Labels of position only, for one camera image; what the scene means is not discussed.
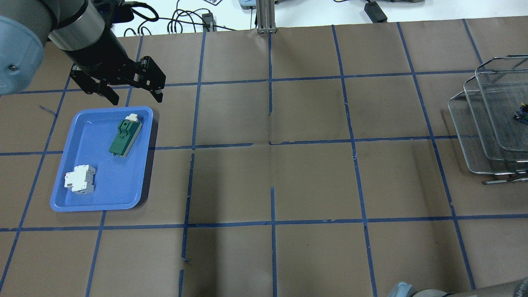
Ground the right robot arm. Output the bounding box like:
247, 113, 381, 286
388, 278, 528, 297

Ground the black power adapter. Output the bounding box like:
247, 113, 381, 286
363, 0, 388, 23

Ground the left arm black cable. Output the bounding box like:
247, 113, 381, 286
124, 1, 160, 23

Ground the aluminium frame post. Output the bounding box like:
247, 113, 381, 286
256, 0, 277, 35

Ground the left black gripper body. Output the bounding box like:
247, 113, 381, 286
68, 0, 139, 90

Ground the blue plastic tray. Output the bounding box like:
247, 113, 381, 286
49, 106, 153, 212

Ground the green relay module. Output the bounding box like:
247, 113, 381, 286
108, 113, 143, 158

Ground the wire mesh shelf rack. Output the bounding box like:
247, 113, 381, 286
448, 54, 528, 184

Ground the white circuit breaker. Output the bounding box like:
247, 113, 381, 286
64, 164, 97, 194

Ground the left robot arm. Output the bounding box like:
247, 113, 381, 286
0, 0, 166, 106

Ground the red emergency stop button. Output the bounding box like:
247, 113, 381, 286
513, 103, 528, 125

